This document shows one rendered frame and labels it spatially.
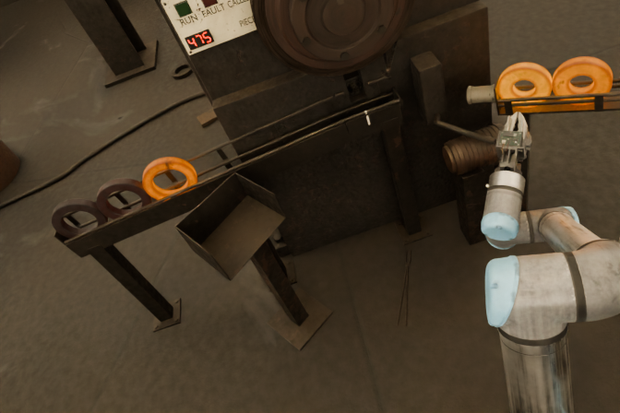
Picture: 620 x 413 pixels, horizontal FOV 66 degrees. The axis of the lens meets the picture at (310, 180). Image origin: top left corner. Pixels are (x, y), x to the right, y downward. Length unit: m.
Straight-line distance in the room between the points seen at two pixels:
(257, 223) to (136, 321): 1.04
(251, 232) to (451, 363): 0.84
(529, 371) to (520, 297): 0.15
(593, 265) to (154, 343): 1.84
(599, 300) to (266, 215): 1.02
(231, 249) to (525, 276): 0.96
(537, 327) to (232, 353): 1.43
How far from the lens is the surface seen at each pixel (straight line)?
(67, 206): 1.87
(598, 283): 0.89
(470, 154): 1.72
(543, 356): 0.95
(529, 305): 0.88
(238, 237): 1.58
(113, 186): 1.78
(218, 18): 1.55
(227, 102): 1.65
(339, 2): 1.34
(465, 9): 1.75
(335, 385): 1.89
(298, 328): 2.02
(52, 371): 2.59
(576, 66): 1.59
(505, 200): 1.34
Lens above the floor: 1.71
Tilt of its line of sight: 43 degrees down
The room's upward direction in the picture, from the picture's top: 23 degrees counter-clockwise
